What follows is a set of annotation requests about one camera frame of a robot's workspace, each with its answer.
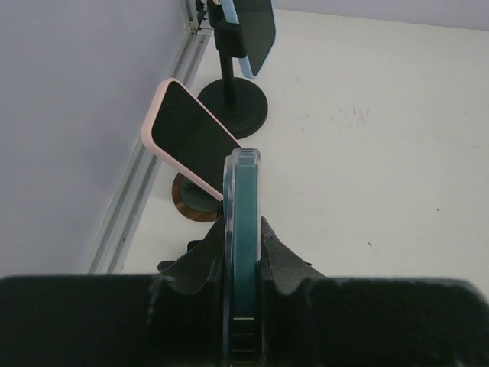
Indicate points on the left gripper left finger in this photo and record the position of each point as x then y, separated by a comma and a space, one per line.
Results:
172, 318

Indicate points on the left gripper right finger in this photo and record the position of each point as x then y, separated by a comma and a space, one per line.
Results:
314, 320

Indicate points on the black stand with brown base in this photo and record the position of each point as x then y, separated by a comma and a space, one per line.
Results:
193, 202

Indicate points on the green case phone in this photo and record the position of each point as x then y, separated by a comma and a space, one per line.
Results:
241, 338

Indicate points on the pink case phone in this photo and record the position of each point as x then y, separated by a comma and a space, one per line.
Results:
180, 130

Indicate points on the black round base phone stand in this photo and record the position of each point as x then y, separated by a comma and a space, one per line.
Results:
239, 104

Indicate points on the light blue case phone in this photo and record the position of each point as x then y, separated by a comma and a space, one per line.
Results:
258, 30

